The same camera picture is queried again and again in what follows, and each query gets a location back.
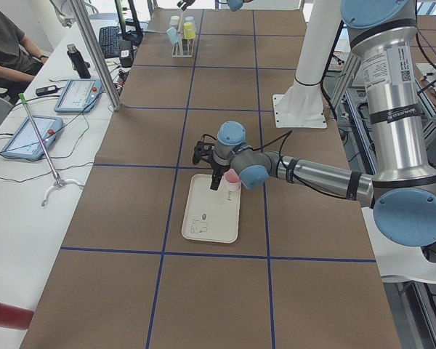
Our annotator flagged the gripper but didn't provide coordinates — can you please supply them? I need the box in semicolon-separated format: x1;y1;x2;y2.
177;0;195;10
192;134;230;190

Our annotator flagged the pink plastic cup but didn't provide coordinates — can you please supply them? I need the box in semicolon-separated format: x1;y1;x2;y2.
224;169;241;192

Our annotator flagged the white plastic cup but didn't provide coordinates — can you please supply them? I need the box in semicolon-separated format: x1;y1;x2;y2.
169;15;180;27

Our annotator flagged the yellow plastic cup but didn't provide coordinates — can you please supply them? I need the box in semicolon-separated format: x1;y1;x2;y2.
183;22;196;40

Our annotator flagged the light blue cup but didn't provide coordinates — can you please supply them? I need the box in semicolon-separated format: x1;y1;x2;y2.
166;26;179;45

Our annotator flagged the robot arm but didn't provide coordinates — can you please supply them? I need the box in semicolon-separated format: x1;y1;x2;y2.
192;1;436;247
177;0;252;12

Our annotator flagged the white plastic tray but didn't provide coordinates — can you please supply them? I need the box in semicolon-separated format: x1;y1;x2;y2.
181;174;241;244

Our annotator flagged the black monitor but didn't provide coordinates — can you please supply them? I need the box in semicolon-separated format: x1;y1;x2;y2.
114;0;143;47

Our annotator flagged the black label box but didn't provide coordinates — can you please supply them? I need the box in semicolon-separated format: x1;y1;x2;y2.
118;39;134;68

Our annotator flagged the black keyboard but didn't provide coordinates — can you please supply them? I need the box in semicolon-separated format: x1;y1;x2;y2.
98;26;121;58

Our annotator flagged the black insulated bottle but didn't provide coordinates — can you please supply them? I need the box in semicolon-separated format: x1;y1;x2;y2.
67;44;91;79

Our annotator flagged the far teach pendant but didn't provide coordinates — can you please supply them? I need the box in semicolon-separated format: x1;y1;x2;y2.
54;79;103;114

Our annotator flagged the teach pendant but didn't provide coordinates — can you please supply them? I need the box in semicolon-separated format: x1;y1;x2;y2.
0;115;63;161
54;79;103;114

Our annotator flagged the seated person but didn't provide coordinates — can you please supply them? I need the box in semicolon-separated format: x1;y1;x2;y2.
0;11;48;104

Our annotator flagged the near teach pendant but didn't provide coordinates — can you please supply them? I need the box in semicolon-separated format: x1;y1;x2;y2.
0;115;63;161

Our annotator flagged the white chair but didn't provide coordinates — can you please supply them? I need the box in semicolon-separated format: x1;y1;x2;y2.
361;207;436;284

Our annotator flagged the red bottle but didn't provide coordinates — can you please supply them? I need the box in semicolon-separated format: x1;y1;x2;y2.
0;302;34;330

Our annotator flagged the white wire cup rack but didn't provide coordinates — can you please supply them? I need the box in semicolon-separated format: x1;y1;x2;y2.
171;15;198;58

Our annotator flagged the aluminium frame post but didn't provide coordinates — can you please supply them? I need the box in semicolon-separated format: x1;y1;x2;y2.
69;0;121;111

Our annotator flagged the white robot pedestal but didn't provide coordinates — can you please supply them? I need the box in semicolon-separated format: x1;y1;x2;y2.
272;0;342;129

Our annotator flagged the green handled reach grabber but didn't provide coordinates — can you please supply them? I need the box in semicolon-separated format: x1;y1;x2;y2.
19;93;84;207

